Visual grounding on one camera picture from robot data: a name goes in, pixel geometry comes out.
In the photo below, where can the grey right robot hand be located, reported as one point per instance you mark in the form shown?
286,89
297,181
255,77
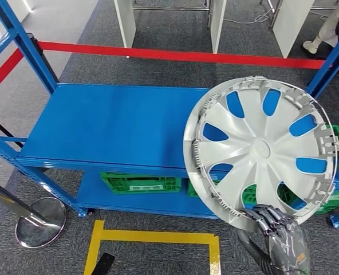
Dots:
287,246

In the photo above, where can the silver wheel hubcap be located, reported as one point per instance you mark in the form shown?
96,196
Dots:
261,148

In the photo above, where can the blue metal shelf rack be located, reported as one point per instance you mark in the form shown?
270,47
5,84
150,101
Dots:
115,121

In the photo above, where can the clear plastic film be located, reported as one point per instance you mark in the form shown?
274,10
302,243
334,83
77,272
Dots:
290,254

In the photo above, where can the yellow floor tape square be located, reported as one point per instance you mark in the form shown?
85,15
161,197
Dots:
158,237

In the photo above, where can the seated person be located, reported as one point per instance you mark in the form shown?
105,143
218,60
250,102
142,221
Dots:
327,30

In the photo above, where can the dark flat robot plate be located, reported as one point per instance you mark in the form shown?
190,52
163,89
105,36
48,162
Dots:
103,264

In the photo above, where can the long red barrier belt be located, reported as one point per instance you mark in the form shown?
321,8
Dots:
158,54

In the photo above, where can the chrome stanchion with round base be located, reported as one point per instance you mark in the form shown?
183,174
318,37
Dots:
40,224

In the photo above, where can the short red barrier belt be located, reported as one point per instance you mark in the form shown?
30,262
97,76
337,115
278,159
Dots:
3,74

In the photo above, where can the white cabinet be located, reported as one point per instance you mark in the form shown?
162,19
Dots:
26,4

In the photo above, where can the white desk with chrome frame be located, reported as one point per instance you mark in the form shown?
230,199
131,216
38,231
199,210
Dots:
290,26

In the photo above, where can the dark grey stanchion post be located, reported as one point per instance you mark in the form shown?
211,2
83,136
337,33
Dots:
48,66

